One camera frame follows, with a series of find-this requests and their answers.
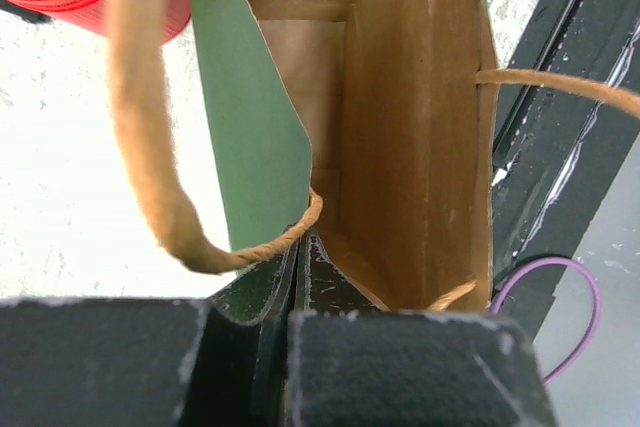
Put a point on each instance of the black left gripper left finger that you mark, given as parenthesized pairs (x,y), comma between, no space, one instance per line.
(217,361)

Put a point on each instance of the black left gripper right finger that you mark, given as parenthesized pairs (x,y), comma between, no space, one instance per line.
(350,364)

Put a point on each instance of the green paper bag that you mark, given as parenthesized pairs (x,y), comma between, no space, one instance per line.
(371,119)

